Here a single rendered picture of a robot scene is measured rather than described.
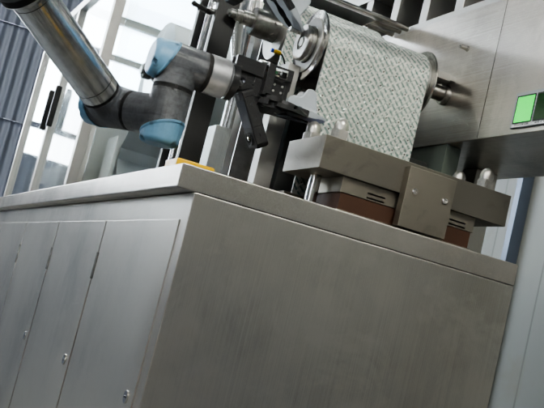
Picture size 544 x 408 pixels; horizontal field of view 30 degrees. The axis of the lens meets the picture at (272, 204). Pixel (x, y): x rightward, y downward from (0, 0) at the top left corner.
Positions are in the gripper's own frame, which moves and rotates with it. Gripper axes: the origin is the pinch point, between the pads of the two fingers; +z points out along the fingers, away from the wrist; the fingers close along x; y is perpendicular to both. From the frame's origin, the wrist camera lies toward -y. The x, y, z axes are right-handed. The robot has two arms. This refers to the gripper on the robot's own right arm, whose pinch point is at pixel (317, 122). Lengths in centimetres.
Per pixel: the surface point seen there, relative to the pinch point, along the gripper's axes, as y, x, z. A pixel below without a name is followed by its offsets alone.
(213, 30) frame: 20.0, 33.0, -15.5
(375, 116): 4.9, -0.2, 11.8
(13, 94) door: 39, 314, -22
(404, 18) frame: 41, 39, 33
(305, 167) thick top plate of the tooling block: -11.7, -14.3, -6.4
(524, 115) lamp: 8.2, -24.4, 29.4
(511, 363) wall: -31, 148, 167
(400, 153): -0.5, -0.3, 19.1
